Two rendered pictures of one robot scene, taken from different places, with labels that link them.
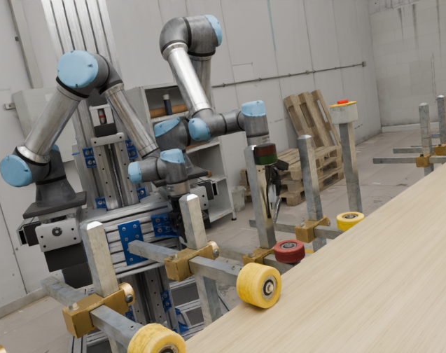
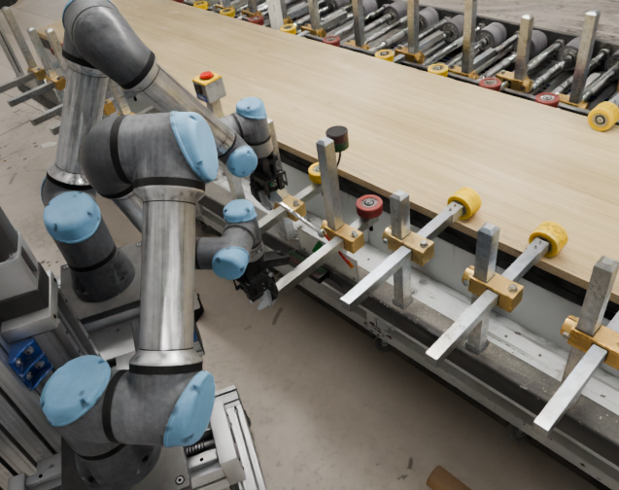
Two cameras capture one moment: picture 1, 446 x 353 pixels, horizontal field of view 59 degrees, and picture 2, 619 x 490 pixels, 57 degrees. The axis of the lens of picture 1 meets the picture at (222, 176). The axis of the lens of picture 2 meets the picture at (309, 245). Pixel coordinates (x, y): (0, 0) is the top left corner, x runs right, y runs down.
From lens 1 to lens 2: 177 cm
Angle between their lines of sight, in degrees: 80
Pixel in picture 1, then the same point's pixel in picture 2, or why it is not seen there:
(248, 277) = (473, 197)
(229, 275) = (456, 213)
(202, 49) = not seen: hidden behind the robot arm
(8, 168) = (199, 409)
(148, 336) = (555, 227)
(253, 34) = not seen: outside the picture
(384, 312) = (481, 168)
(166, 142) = (105, 235)
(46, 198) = not seen: hidden behind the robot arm
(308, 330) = (498, 194)
